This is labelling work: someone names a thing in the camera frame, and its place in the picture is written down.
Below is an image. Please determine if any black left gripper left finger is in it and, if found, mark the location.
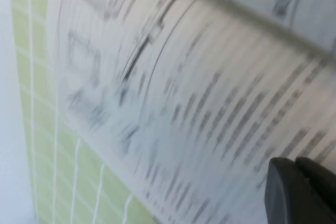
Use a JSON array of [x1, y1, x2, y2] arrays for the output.
[[264, 157, 316, 224]]

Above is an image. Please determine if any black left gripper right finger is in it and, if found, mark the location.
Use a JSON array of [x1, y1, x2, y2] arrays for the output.
[[295, 156, 336, 224]]

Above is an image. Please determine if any technical book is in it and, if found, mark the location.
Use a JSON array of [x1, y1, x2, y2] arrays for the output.
[[48, 0, 336, 224]]

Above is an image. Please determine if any green checked tablecloth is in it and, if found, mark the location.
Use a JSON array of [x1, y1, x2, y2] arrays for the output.
[[7, 0, 158, 224]]

